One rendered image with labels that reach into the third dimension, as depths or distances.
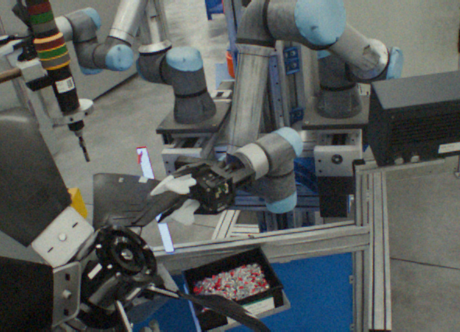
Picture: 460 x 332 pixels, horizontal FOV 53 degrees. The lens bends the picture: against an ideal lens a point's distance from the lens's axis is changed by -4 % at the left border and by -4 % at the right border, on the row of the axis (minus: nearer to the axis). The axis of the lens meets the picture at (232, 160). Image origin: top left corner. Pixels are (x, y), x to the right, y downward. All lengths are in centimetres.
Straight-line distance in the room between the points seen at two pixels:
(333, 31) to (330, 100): 47
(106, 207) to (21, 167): 22
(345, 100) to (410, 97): 39
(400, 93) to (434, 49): 166
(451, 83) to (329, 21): 34
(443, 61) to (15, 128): 238
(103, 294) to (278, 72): 105
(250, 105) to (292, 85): 59
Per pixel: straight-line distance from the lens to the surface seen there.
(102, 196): 104
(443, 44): 283
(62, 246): 83
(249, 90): 114
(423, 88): 119
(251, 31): 113
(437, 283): 245
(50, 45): 73
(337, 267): 144
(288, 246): 134
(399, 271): 248
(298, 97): 173
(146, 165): 120
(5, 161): 87
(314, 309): 155
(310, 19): 103
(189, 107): 161
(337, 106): 151
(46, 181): 85
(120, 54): 139
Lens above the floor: 169
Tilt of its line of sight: 29 degrees down
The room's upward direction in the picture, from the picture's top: 10 degrees counter-clockwise
